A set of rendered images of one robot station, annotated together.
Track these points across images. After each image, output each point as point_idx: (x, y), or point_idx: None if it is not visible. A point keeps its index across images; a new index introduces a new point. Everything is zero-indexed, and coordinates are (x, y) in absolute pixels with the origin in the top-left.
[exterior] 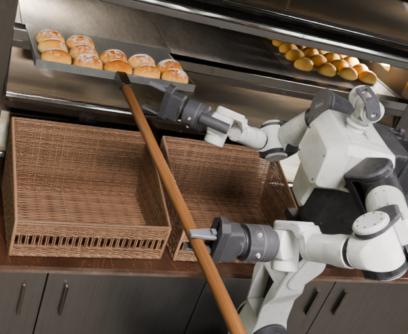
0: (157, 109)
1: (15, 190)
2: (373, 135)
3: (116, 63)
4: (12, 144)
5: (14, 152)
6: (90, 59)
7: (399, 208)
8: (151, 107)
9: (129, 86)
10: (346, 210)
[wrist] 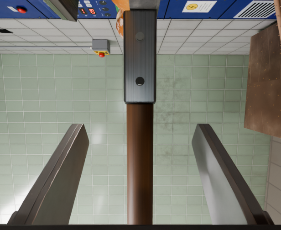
0: (226, 197)
1: None
2: None
3: (113, 2)
4: (278, 27)
5: None
6: (122, 37)
7: None
8: (208, 163)
9: (127, 116)
10: None
